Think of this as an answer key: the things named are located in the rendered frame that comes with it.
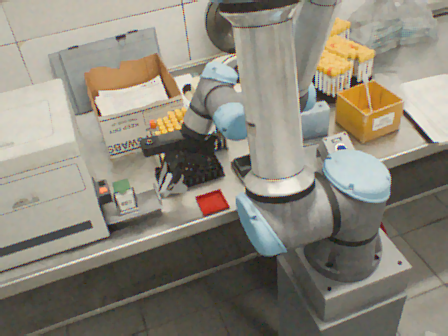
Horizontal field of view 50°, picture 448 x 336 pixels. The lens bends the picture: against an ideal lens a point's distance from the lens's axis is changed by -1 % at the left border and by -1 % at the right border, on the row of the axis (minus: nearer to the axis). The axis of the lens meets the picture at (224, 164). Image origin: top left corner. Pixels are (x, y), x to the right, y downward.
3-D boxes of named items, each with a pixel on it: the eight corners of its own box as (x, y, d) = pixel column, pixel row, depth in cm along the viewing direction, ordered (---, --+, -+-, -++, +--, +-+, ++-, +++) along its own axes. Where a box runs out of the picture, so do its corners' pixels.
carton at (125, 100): (109, 161, 137) (95, 118, 128) (94, 111, 158) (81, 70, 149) (191, 137, 143) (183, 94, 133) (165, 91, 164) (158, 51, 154)
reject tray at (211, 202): (203, 216, 118) (203, 214, 117) (195, 198, 123) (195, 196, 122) (229, 207, 119) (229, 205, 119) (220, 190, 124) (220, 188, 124)
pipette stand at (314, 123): (296, 147, 135) (296, 118, 128) (288, 133, 140) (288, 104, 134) (330, 140, 136) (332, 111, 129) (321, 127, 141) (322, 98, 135)
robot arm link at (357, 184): (394, 230, 87) (411, 177, 78) (329, 253, 84) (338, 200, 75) (358, 187, 96) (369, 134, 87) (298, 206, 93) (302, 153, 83)
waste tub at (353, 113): (361, 145, 133) (365, 115, 127) (333, 121, 143) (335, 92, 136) (400, 130, 137) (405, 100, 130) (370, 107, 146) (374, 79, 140)
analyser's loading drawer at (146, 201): (80, 237, 113) (74, 222, 110) (77, 218, 118) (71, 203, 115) (164, 210, 118) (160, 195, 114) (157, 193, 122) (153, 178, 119)
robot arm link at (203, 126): (194, 116, 104) (183, 98, 110) (187, 134, 106) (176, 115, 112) (224, 122, 107) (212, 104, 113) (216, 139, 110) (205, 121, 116)
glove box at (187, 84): (191, 136, 143) (186, 109, 137) (169, 97, 161) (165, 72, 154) (230, 125, 146) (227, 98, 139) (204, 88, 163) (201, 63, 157)
